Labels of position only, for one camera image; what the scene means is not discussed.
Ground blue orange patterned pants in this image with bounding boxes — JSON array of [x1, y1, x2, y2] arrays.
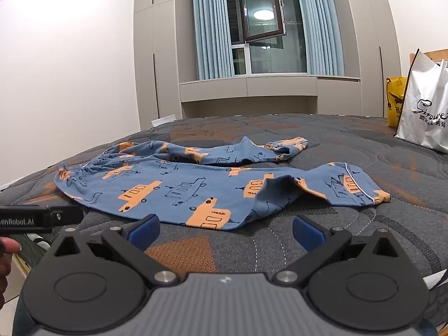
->
[[54, 137, 390, 231]]

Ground person's left hand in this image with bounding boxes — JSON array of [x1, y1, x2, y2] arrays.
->
[[0, 237, 21, 309]]

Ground white shopping bag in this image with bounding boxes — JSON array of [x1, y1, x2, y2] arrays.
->
[[395, 51, 448, 153]]

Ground yellow shopping bag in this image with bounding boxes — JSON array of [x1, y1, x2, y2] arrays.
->
[[386, 77, 407, 128]]

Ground beige window desk unit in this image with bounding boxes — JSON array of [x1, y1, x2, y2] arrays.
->
[[179, 74, 361, 118]]

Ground left beige wardrobe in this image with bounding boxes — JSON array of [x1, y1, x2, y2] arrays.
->
[[134, 0, 197, 130]]

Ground beige wardrobe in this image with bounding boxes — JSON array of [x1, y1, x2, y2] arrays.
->
[[134, 0, 197, 130], [334, 0, 402, 117]]

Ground wooden padded headboard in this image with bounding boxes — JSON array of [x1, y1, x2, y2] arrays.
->
[[409, 49, 448, 64]]

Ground right blue curtain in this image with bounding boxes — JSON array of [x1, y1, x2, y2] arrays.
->
[[299, 0, 345, 76]]

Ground blue curtain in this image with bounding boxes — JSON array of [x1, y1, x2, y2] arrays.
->
[[193, 0, 235, 80], [299, 0, 345, 76]]

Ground left blue curtain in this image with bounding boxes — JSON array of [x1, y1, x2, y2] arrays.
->
[[193, 0, 235, 80]]

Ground right beige wardrobe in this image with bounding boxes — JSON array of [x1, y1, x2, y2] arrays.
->
[[334, 0, 402, 117]]

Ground open brown window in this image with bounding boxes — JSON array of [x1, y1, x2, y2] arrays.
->
[[227, 0, 307, 75]]

